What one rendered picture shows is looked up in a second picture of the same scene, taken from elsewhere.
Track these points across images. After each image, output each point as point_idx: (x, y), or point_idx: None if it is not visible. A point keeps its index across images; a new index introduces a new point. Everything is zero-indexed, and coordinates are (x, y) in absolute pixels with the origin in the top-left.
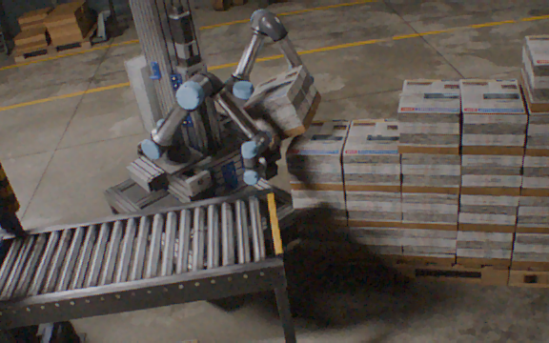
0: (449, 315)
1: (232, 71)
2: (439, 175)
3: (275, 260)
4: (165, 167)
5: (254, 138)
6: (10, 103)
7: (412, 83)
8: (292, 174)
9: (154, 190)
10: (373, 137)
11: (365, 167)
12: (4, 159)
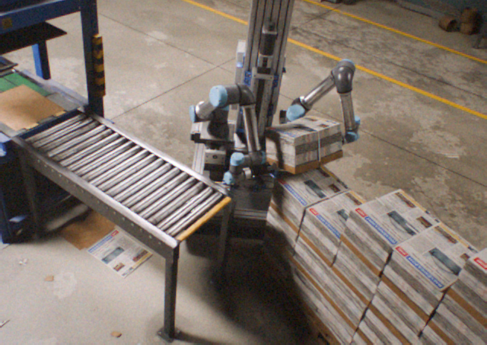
0: None
1: (389, 87)
2: (359, 280)
3: (173, 241)
4: (203, 131)
5: (249, 153)
6: (227, 11)
7: (399, 196)
8: (273, 196)
9: (194, 141)
10: (343, 213)
11: (316, 230)
12: (183, 51)
